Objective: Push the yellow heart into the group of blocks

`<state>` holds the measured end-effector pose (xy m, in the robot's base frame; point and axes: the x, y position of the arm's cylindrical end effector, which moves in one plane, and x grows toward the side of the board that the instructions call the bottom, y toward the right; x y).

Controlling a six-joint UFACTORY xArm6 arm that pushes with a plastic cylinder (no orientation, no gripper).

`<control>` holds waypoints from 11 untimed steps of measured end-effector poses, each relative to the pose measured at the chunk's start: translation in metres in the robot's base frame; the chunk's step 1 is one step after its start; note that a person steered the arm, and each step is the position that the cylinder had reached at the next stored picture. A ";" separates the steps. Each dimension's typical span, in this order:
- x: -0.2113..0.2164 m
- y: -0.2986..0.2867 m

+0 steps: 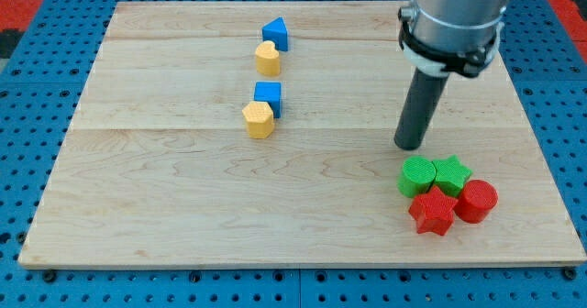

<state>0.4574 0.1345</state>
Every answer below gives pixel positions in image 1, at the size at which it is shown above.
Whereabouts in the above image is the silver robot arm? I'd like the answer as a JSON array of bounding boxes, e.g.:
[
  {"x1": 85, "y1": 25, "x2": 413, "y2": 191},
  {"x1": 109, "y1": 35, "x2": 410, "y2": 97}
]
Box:
[{"x1": 398, "y1": 0, "x2": 509, "y2": 78}]

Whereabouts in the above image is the yellow heart block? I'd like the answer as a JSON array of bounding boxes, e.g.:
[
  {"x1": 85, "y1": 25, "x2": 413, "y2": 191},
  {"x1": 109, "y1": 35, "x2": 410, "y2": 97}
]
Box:
[{"x1": 255, "y1": 40, "x2": 281, "y2": 77}]

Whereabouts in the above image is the light wooden board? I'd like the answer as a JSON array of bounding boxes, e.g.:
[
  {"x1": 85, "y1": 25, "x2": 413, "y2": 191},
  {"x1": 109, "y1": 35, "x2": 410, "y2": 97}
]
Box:
[{"x1": 18, "y1": 2, "x2": 586, "y2": 270}]

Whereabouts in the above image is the yellow hexagon block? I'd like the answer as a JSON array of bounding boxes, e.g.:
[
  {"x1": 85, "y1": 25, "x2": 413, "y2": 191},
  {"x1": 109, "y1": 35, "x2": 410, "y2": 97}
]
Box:
[{"x1": 242, "y1": 101, "x2": 275, "y2": 139}]

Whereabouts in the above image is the blue cube block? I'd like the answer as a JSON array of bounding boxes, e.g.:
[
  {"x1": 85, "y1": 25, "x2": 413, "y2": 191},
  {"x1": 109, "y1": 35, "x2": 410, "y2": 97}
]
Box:
[{"x1": 253, "y1": 82, "x2": 282, "y2": 118}]

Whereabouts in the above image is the blue triangle block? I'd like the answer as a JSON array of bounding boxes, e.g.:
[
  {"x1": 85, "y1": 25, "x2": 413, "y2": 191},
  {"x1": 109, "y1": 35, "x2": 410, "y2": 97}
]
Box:
[{"x1": 261, "y1": 16, "x2": 289, "y2": 51}]

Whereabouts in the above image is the green cylinder block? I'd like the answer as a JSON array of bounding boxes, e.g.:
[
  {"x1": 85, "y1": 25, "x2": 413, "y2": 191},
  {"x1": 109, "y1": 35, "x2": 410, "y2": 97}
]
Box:
[{"x1": 397, "y1": 156, "x2": 437, "y2": 198}]

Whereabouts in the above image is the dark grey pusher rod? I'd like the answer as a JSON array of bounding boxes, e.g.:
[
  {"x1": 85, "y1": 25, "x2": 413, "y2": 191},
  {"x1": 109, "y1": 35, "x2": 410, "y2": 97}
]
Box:
[{"x1": 393, "y1": 69, "x2": 449, "y2": 150}]

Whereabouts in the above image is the red star block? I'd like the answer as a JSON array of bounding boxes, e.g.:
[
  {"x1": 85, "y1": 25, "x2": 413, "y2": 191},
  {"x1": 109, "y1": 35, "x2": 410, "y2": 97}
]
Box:
[{"x1": 408, "y1": 185, "x2": 458, "y2": 236}]

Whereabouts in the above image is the green star block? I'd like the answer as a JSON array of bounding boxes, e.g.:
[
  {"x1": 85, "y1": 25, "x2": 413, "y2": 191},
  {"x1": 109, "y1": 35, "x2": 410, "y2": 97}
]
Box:
[{"x1": 432, "y1": 155, "x2": 473, "y2": 197}]

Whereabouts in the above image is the red cylinder block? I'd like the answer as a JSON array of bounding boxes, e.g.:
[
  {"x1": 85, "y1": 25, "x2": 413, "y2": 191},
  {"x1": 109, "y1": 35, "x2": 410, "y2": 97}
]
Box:
[{"x1": 454, "y1": 180, "x2": 499, "y2": 224}]

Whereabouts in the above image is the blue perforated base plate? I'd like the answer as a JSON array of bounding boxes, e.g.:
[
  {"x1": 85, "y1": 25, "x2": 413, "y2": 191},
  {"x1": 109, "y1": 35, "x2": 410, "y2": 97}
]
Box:
[{"x1": 1, "y1": 0, "x2": 586, "y2": 307}]

